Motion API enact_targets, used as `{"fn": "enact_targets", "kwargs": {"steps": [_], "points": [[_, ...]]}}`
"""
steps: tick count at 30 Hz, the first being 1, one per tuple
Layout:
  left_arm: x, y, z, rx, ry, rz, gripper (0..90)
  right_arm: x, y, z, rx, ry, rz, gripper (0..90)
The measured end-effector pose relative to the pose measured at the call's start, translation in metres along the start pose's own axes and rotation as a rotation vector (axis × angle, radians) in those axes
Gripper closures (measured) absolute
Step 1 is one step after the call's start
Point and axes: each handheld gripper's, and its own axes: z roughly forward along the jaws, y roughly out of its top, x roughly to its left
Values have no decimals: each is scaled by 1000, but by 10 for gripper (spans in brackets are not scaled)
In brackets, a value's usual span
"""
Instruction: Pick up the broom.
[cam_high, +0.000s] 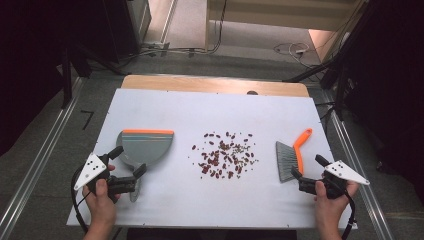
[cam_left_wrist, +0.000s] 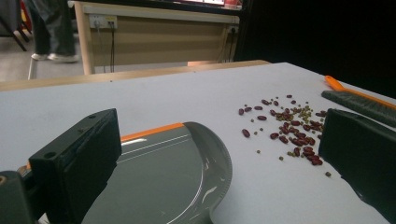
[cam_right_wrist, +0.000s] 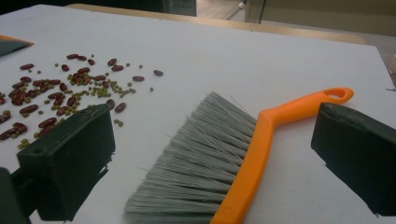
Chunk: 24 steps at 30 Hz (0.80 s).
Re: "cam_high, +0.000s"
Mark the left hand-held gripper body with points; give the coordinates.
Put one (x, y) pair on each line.
(90, 168)

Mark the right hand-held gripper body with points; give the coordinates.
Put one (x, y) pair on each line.
(346, 173)

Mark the gray dustpan with orange edge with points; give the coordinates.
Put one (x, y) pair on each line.
(146, 146)

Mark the red and green beans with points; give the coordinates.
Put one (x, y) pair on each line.
(213, 162)

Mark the person's left hand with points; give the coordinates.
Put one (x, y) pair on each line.
(100, 206)

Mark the person's right hand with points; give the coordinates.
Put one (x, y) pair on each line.
(331, 210)

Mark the black metal stand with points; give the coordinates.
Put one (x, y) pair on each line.
(340, 96)
(66, 76)

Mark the dark round table grommet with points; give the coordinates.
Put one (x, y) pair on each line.
(252, 92)

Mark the wooden table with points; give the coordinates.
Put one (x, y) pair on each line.
(200, 85)

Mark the black cabinet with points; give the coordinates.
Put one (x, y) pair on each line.
(120, 26)

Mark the metal floor rail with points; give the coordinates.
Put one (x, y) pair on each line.
(360, 173)
(40, 153)

